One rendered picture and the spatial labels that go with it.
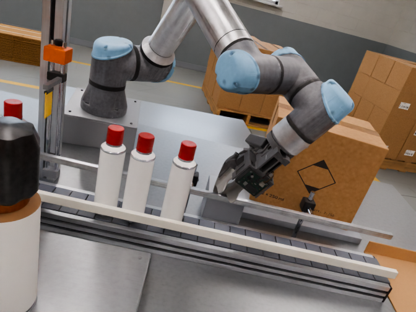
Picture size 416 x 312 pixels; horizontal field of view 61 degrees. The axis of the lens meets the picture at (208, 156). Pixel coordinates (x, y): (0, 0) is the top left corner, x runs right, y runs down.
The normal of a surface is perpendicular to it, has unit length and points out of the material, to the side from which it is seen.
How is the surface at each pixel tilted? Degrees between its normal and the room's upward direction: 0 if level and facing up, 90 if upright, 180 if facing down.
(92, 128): 90
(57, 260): 0
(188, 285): 0
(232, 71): 90
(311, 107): 74
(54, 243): 0
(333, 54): 90
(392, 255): 90
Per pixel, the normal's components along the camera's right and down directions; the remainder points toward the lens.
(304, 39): 0.12, 0.46
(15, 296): 0.70, 0.46
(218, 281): 0.24, -0.87
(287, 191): -0.19, 0.39
